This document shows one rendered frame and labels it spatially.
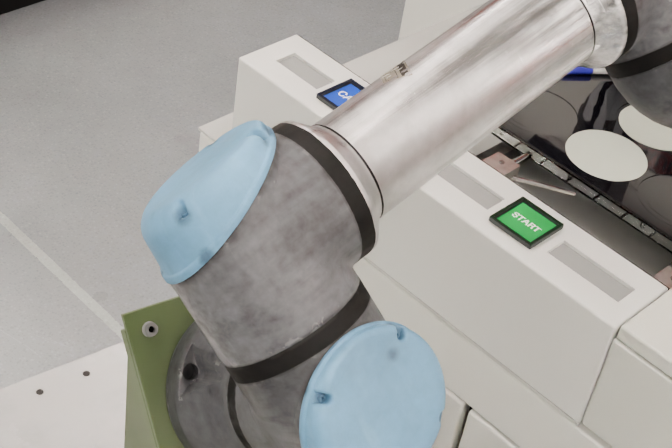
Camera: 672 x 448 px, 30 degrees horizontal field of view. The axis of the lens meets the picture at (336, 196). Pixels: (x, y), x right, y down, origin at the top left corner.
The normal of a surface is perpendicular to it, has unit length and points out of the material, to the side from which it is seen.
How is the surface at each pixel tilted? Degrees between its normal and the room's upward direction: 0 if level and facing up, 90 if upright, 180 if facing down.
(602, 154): 0
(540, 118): 0
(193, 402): 70
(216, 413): 75
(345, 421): 56
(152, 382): 48
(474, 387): 90
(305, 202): 39
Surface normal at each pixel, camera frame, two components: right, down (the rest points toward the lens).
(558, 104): 0.13, -0.76
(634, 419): -0.71, 0.37
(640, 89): -0.64, 0.61
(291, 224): 0.44, -0.11
